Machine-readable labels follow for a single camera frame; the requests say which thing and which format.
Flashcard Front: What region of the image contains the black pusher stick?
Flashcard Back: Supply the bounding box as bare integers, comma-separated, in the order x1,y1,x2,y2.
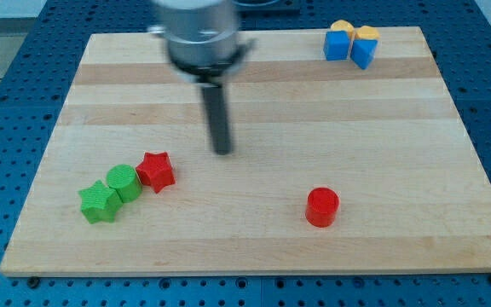
200,84,233,155

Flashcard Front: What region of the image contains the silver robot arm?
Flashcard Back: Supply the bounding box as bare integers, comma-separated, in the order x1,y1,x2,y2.
148,0,255,155

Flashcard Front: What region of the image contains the red star block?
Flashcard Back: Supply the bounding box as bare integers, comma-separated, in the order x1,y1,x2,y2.
136,152,176,194

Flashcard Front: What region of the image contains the green star block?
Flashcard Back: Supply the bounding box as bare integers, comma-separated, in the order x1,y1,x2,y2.
78,180,124,224

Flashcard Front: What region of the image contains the green cylinder block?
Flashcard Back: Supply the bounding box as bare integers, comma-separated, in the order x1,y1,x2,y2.
106,165,142,203

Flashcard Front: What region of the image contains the wooden board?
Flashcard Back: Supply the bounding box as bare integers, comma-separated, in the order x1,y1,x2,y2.
0,26,491,277

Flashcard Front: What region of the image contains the red cylinder block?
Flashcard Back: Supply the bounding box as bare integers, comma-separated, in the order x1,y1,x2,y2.
305,187,340,228

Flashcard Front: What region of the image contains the blue cube block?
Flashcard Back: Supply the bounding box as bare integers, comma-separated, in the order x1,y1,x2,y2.
323,31,350,61

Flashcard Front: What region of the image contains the yellow block left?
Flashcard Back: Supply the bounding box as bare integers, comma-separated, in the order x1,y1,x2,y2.
330,20,355,39

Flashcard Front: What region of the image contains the yellow block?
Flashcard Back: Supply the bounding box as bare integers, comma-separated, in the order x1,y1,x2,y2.
355,26,380,40
330,20,355,39

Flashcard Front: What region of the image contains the blue triangle block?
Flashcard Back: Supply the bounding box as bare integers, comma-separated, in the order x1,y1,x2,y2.
350,39,378,70

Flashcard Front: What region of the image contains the yellow block right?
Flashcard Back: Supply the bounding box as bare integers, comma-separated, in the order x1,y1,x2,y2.
355,26,380,40

